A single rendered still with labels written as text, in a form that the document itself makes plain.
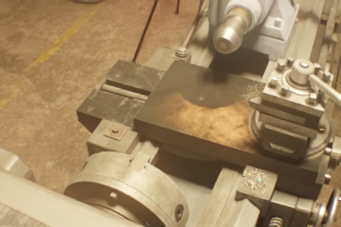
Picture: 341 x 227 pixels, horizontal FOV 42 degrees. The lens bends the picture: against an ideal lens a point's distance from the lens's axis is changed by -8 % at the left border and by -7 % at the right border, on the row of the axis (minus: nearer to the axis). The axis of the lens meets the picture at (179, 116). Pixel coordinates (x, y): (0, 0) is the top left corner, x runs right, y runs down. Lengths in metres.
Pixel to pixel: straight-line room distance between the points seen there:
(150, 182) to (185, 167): 0.67
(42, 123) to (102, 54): 0.74
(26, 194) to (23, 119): 2.18
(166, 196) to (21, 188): 0.30
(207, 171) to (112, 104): 0.37
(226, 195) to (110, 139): 0.38
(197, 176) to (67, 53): 2.01
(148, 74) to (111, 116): 0.24
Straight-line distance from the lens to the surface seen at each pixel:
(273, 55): 1.83
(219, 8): 1.69
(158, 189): 0.90
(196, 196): 1.48
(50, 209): 0.70
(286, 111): 1.24
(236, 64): 1.99
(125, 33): 3.50
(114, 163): 0.91
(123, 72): 1.67
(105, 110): 1.53
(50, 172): 2.55
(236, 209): 1.31
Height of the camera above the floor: 1.89
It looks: 43 degrees down
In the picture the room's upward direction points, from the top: 2 degrees clockwise
